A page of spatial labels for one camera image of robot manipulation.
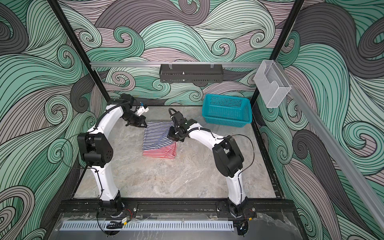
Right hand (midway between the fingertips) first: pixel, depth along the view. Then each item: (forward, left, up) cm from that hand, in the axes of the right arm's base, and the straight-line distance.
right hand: (168, 137), depth 89 cm
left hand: (+7, +14, +4) cm, 16 cm away
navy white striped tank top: (+4, +9, -2) cm, 10 cm away
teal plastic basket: (+33, -43, -11) cm, 56 cm away
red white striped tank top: (-5, +1, -9) cm, 10 cm away
